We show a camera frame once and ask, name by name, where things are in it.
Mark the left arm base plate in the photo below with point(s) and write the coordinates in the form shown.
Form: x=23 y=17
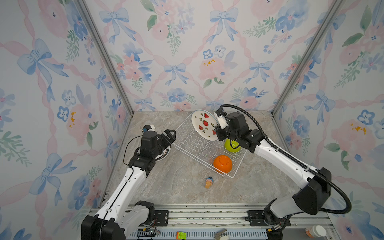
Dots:
x=159 y=218

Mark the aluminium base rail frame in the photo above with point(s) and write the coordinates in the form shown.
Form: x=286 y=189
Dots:
x=202 y=221

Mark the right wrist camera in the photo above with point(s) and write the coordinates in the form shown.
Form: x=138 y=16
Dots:
x=220 y=115

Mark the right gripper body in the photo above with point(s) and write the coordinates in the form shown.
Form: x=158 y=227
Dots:
x=226 y=134

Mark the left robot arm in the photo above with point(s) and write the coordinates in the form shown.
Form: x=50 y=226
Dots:
x=113 y=221

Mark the plate with fruit pattern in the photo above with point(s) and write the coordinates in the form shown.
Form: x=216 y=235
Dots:
x=204 y=124

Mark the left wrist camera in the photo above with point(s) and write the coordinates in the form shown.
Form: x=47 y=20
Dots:
x=148 y=128

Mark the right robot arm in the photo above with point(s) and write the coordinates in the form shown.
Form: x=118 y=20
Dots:
x=313 y=192

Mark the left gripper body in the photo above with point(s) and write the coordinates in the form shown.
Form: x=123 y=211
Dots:
x=159 y=148

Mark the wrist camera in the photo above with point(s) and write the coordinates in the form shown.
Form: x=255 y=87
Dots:
x=148 y=128
x=220 y=115

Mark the white lidded jar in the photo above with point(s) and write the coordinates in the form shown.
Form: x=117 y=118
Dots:
x=316 y=231

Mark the small ice cream toy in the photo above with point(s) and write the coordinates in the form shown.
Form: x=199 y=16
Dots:
x=209 y=182

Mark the white wire dish rack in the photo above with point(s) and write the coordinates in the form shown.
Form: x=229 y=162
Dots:
x=203 y=151

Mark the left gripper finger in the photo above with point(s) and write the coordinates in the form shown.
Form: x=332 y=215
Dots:
x=170 y=136
x=164 y=140

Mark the green bowl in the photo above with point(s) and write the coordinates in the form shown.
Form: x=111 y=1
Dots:
x=232 y=146

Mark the orange bowl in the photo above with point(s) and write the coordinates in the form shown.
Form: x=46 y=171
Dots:
x=223 y=164

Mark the rubiks cube toy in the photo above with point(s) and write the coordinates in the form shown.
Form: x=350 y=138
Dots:
x=181 y=236

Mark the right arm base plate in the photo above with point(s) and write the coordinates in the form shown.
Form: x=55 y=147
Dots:
x=257 y=218

